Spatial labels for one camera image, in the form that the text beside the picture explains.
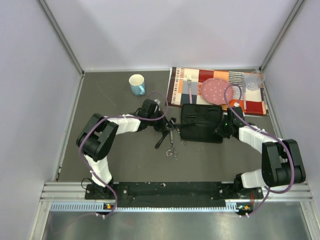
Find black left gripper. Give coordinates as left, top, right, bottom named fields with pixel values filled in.
left=147, top=108, right=174, bottom=133

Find silver straight scissors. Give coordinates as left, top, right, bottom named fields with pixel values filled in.
left=176, top=127, right=186, bottom=146

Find long black barber comb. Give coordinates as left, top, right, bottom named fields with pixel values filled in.
left=174, top=122, right=196, bottom=128

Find black zip tool case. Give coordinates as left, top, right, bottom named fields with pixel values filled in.
left=180, top=103, right=223, bottom=144

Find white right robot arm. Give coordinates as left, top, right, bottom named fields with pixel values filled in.
left=215, top=106, right=306, bottom=198

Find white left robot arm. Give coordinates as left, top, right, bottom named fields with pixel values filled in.
left=76, top=99, right=175, bottom=199

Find silver thinning scissors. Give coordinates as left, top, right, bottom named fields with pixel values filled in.
left=166, top=131, right=178, bottom=160

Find pink polka dot plate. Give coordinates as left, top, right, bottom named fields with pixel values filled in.
left=200, top=78, right=234, bottom=105

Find colourful patterned placemat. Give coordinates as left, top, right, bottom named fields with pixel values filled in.
left=167, top=67, right=268, bottom=116

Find clear plastic cup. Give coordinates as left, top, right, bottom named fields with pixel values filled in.
left=244, top=70, right=265, bottom=91

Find blue ceramic mug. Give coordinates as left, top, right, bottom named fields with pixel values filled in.
left=128, top=74, right=146, bottom=96

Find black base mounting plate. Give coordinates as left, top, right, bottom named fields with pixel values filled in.
left=84, top=181, right=263, bottom=208

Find black handled comb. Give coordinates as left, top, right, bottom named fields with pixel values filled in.
left=154, top=131, right=168, bottom=149

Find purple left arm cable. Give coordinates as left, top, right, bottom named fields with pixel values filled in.
left=78, top=90, right=169, bottom=221

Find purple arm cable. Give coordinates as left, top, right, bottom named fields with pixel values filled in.
left=78, top=90, right=169, bottom=221
left=223, top=84, right=297, bottom=221

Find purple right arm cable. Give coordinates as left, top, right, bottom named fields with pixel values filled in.
left=223, top=84, right=297, bottom=221

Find pink handled knife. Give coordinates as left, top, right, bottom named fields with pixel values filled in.
left=242, top=79, right=247, bottom=110

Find pink handled fork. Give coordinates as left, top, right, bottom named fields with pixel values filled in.
left=186, top=74, right=193, bottom=104

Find grey slotted cable duct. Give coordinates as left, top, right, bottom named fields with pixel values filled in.
left=50, top=202, right=240, bottom=213

